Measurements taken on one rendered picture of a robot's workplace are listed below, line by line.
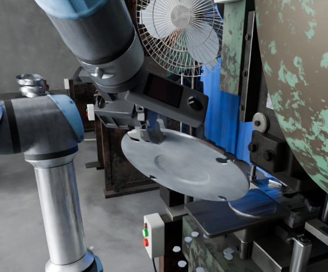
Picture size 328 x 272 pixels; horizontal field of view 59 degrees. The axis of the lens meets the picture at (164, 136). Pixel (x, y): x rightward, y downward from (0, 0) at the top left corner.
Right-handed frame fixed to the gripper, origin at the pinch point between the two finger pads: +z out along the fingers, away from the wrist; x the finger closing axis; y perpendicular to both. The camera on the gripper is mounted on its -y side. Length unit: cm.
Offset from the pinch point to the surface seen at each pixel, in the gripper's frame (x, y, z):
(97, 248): 19, 64, 128
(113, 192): -24, 81, 166
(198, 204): 4.3, -3.9, 32.2
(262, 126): -16.3, -18.6, 22.7
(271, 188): -6.3, -23.5, 42.8
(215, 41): -76, 3, 55
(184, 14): -82, 17, 45
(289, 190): -6, -28, 43
